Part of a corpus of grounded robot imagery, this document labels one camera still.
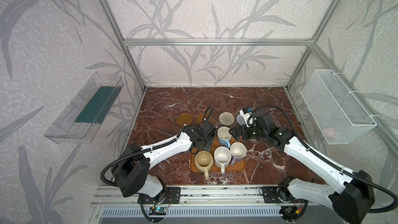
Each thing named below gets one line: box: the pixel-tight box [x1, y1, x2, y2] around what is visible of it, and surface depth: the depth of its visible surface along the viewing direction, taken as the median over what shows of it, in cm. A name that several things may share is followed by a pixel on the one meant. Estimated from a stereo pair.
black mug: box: [192, 137, 213, 152], surface depth 62 cm
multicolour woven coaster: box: [218, 112, 235, 126], surface depth 104 cm
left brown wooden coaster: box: [176, 113, 194, 127], surface depth 104 cm
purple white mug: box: [230, 142, 248, 167], surface depth 84 cm
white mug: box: [213, 146, 232, 174], surface depth 81 cm
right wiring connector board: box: [279, 205, 303, 217], surface depth 74 cm
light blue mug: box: [216, 126, 233, 149], surface depth 85 cm
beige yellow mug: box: [194, 150, 215, 180], surface depth 78 cm
